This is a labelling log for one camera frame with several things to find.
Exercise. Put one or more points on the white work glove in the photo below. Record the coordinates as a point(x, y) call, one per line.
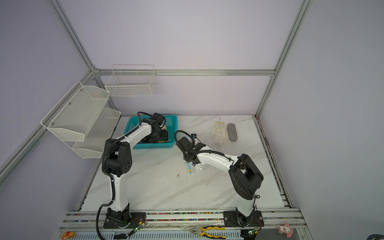
point(219, 134)

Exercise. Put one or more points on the grey oval stone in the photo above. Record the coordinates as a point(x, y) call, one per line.
point(232, 132)

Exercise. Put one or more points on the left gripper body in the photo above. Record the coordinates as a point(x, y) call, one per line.
point(161, 135)

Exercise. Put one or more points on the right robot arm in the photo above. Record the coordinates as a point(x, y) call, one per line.
point(243, 172)

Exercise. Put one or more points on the white wire basket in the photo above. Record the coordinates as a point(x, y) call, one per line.
point(132, 81)

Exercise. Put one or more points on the teal plastic basket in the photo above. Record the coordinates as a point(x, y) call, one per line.
point(171, 126)

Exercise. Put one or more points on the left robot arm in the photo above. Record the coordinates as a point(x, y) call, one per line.
point(117, 160)

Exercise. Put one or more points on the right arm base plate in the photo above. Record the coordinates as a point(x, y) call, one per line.
point(236, 219)

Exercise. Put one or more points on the white mesh shelf lower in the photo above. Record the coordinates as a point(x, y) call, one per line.
point(93, 145)

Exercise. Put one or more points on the pink toy figure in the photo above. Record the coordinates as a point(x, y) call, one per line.
point(286, 229)

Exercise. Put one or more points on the white mesh shelf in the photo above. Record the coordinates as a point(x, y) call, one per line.
point(93, 145)
point(73, 117)

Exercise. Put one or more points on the white mesh shelf upper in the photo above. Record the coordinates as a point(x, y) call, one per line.
point(73, 117)

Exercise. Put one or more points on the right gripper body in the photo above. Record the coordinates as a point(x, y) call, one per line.
point(185, 156)

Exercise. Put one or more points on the yellow handled pliers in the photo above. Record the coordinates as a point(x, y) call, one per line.
point(204, 232)

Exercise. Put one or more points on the yellow toy figure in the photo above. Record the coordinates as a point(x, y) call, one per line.
point(68, 235)

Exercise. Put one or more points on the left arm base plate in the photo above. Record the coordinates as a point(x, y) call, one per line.
point(123, 220)

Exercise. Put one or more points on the clear zip bag blue zipper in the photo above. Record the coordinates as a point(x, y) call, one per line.
point(198, 167)

